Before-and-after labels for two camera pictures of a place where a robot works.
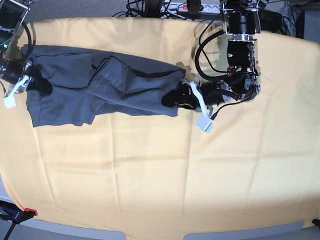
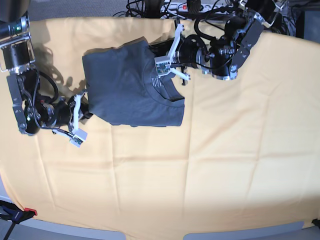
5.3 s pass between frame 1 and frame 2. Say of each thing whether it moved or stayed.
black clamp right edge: stayed
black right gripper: moved
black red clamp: stayed
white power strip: stayed
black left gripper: moved
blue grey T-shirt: moved
